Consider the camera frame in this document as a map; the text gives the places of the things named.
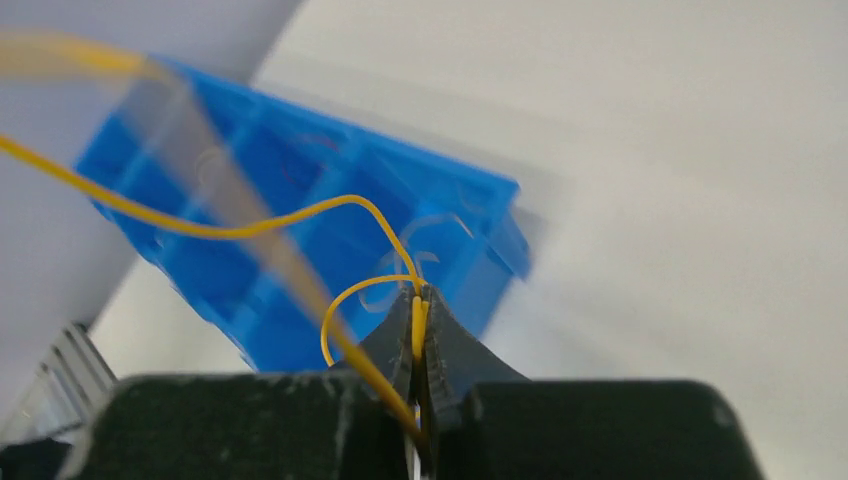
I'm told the yellow wire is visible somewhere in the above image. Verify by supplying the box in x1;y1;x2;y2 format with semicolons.
0;29;432;445

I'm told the blue compartment bin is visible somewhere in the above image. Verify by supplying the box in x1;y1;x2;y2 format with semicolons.
74;56;535;374

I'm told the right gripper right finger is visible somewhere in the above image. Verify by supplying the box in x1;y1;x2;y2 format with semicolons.
422;286;528;434

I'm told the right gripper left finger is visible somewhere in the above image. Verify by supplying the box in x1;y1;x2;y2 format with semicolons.
334;286;418;405

